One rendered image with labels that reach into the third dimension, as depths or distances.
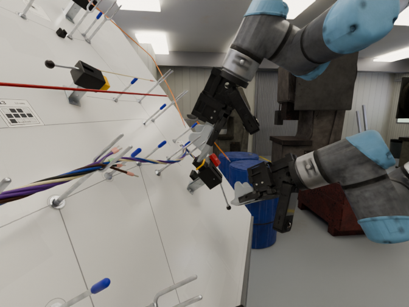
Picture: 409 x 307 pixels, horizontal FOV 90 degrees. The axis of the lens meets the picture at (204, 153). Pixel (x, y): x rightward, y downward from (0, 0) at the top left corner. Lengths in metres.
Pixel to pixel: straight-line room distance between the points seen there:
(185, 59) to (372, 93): 6.25
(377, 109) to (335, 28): 8.83
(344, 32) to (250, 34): 0.17
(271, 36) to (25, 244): 0.48
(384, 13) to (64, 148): 0.48
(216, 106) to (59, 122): 0.29
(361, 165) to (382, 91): 8.85
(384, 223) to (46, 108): 0.59
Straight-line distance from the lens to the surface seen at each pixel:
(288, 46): 0.48
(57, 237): 0.32
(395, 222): 0.47
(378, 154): 0.45
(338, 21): 0.37
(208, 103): 0.47
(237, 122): 5.59
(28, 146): 0.37
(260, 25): 0.47
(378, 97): 9.19
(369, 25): 0.37
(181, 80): 6.46
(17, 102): 0.42
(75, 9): 0.78
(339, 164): 0.46
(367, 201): 0.46
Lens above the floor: 1.28
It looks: 10 degrees down
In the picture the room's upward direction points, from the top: straight up
